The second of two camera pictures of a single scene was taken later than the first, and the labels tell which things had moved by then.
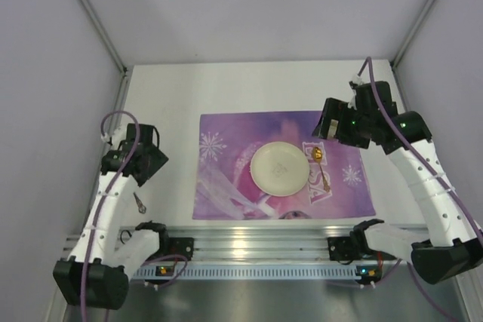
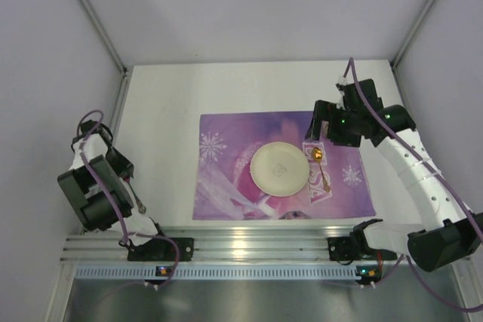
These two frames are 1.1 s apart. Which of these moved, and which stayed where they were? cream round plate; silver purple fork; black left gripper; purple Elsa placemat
Moved: black left gripper
Stayed: purple Elsa placemat; silver purple fork; cream round plate
